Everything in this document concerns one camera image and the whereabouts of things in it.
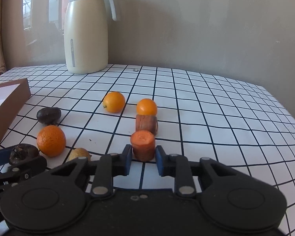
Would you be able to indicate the checkered white tablecloth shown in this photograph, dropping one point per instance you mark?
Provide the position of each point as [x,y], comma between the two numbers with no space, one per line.
[199,115]

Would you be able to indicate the small kumquat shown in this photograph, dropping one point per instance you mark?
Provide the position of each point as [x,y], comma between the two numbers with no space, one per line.
[113,102]
[146,107]

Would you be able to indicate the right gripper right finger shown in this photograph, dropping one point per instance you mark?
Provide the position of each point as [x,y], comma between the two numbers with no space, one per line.
[229,198]

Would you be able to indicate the dark wrinkled fruit elongated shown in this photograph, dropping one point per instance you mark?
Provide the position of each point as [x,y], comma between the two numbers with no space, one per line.
[49,116]

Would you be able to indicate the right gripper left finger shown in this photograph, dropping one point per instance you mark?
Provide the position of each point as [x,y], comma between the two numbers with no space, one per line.
[56,198]

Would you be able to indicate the cream thermos jug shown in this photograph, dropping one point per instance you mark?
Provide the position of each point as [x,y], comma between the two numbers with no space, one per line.
[86,42]

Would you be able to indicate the dark round shrivelled fruit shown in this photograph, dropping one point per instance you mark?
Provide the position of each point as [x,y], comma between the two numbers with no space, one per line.
[22,152]

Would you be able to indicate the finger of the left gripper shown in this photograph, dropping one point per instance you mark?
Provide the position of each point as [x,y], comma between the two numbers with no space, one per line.
[5,154]
[23,171]

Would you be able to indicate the brownish carrot chunk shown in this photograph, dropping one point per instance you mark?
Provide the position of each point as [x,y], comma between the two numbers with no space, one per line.
[147,123]

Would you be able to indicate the orange carrot chunk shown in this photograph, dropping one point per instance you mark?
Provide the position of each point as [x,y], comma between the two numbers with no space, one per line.
[143,144]

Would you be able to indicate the large orange tangerine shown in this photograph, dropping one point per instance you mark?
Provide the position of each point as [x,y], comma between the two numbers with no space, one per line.
[51,141]

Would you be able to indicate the tan longan fruit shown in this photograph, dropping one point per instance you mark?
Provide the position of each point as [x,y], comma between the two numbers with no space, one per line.
[78,153]

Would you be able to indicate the brown cardboard box tray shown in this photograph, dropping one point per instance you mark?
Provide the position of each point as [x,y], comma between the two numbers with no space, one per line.
[13,96]

